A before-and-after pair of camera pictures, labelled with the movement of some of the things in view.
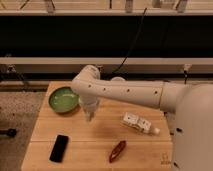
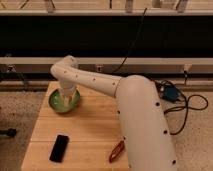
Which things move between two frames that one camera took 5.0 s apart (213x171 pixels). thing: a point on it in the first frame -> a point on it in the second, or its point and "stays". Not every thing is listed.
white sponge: x=88 y=116 -> x=66 y=101
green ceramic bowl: x=63 y=99 stays
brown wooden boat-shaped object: x=117 y=151 stays
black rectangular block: x=59 y=148 stays
